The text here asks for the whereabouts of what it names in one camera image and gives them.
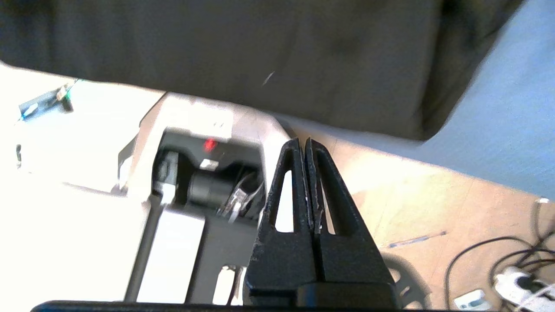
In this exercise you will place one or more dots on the white power strip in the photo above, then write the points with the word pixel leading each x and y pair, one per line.
pixel 520 284

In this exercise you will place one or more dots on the blue bar with dark block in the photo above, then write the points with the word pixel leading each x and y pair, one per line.
pixel 43 103

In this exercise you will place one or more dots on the blue bed sheet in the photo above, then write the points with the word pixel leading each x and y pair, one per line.
pixel 511 108

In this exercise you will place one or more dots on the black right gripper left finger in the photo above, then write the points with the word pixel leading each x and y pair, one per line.
pixel 282 260

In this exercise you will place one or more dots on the black zip hoodie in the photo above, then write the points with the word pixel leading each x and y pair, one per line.
pixel 260 56

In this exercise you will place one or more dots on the small white adapter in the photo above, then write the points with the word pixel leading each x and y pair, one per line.
pixel 470 300

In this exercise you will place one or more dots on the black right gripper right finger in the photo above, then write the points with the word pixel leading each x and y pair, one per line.
pixel 351 260

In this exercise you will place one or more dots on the white robot base chassis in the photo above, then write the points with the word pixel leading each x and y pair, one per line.
pixel 182 242

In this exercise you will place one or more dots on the thin grey pen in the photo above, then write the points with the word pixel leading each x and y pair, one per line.
pixel 416 239

